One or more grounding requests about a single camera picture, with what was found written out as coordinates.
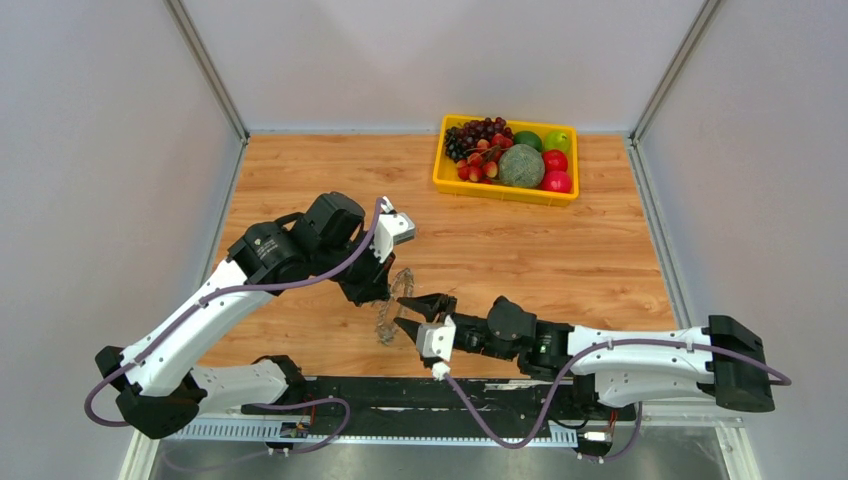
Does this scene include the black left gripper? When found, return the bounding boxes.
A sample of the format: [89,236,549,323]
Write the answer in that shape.
[313,231,397,307]

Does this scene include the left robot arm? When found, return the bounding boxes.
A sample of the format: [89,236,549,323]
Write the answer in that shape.
[95,191,416,439]

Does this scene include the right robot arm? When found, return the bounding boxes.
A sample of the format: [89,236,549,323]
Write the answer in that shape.
[394,294,780,418]

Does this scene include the red strawberry bunch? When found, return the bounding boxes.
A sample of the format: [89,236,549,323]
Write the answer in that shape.
[447,133,514,184]

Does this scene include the dark grape bunch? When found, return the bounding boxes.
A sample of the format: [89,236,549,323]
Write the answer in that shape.
[442,117,514,163]

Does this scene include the netted green melon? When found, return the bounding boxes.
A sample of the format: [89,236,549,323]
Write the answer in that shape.
[499,144,546,189]

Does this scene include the red apple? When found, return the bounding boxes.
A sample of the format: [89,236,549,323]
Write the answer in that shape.
[539,170,573,194]
[542,149,569,172]

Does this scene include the green lime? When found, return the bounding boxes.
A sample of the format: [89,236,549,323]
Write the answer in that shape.
[513,130,544,153]

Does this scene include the green apple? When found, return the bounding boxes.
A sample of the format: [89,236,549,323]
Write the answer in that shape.
[543,130,573,154]

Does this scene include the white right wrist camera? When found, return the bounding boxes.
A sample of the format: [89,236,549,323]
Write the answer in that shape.
[415,315,457,381]

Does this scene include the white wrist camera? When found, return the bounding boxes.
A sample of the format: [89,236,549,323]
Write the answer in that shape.
[415,315,457,381]
[370,196,417,263]

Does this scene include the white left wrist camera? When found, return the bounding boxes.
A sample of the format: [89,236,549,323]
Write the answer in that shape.
[370,196,417,263]

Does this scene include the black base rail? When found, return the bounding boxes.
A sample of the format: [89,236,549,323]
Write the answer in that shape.
[198,375,637,458]

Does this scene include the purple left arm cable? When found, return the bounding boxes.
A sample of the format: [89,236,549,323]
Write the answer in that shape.
[84,197,389,429]

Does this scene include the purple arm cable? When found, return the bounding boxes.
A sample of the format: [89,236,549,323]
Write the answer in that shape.
[84,197,389,429]
[443,339,793,450]

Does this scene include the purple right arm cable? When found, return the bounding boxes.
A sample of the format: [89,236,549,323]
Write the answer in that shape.
[443,339,793,450]

